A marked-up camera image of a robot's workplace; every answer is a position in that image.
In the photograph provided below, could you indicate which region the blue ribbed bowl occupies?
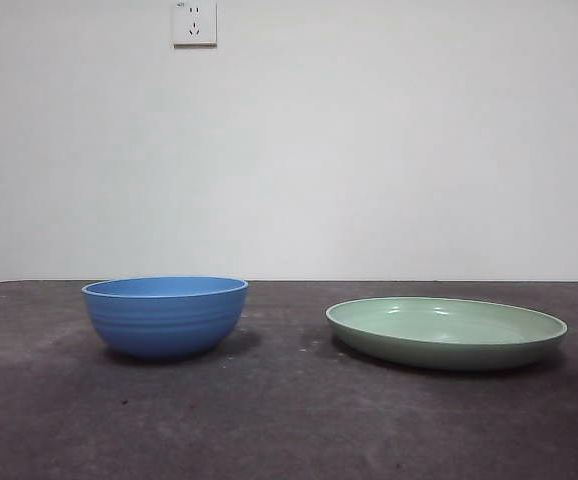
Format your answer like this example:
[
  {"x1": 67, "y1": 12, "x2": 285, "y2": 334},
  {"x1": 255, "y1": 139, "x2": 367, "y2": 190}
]
[{"x1": 81, "y1": 275, "x2": 250, "y2": 360}]

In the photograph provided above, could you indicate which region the white wall socket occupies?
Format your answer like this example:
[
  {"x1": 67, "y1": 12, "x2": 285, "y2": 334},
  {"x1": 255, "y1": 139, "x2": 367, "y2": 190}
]
[{"x1": 172, "y1": 0, "x2": 219, "y2": 50}]

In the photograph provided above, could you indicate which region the green round plate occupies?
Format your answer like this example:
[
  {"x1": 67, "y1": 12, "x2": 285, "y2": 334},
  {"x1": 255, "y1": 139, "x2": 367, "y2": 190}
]
[{"x1": 324, "y1": 295, "x2": 568, "y2": 372}]

